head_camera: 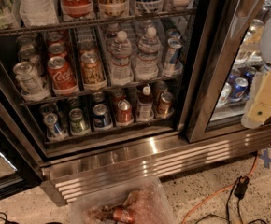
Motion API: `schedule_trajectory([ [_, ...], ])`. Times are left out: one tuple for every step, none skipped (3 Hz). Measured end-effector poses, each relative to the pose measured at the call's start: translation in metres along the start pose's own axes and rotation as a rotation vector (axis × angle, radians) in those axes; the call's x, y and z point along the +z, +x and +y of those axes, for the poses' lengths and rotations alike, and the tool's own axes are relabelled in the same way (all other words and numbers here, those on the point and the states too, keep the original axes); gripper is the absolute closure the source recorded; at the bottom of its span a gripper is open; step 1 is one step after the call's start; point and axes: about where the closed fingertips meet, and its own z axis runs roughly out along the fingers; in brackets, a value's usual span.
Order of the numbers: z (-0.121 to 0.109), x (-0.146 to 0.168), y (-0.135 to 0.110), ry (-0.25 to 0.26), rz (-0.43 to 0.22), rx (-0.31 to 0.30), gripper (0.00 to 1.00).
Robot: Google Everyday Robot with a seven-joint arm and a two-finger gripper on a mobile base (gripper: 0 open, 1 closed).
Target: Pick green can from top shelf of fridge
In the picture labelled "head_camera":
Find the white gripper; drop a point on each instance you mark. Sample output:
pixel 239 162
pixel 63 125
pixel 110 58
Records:
pixel 258 105

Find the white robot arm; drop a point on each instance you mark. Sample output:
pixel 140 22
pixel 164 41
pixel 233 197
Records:
pixel 265 44

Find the blue Pepsi can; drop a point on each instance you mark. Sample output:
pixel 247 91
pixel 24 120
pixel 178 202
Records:
pixel 240 85

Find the white can behind glass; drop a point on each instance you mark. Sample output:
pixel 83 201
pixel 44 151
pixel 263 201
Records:
pixel 224 94

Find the right glass fridge door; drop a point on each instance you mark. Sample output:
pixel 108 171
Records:
pixel 223 26

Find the copper bottom shelf can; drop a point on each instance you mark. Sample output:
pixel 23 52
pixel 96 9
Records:
pixel 164 106

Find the tall blue white can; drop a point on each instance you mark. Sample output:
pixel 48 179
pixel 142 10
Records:
pixel 173 49

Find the red bottom shelf can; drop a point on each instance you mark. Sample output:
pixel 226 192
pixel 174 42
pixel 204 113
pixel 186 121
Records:
pixel 124 114

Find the dark blue bottom can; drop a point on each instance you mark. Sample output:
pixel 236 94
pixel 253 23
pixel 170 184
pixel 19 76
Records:
pixel 101 117

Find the front orange soda can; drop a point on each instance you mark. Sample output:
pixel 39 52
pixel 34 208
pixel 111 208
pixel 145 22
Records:
pixel 93 72

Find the amber bottle top shelf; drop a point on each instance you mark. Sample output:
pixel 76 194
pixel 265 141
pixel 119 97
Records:
pixel 112 8

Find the Coca-Cola can in bin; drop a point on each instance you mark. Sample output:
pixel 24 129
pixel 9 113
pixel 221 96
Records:
pixel 126 216

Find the green bottom shelf can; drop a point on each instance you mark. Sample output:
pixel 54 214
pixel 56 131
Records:
pixel 78 125

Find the front red Coca-Cola can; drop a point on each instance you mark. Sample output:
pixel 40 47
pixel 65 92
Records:
pixel 62 77

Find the blue silver bottom can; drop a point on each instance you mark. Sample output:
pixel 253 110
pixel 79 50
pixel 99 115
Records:
pixel 55 131

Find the front silver soda can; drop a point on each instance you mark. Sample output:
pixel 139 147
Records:
pixel 33 87

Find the white bottle top shelf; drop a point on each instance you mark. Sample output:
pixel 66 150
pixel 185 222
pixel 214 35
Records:
pixel 38 13

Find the open left fridge door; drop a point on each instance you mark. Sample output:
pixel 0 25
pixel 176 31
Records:
pixel 18 169

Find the black power adapter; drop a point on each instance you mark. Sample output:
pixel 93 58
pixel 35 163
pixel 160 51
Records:
pixel 241 187

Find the small white cap bottle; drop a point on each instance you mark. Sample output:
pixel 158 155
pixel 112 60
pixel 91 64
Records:
pixel 144 105

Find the right clear water bottle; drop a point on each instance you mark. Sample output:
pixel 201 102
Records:
pixel 147 55

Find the clear water bottle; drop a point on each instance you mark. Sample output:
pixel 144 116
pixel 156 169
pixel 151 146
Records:
pixel 120 63
pixel 147 55

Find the left clear water bottle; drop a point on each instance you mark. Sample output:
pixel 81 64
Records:
pixel 120 63

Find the clear plastic bin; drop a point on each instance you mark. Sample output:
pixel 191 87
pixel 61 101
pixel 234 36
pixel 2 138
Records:
pixel 146 196

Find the large Coca-Cola bottle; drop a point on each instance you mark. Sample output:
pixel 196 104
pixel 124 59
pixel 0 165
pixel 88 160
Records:
pixel 76 8

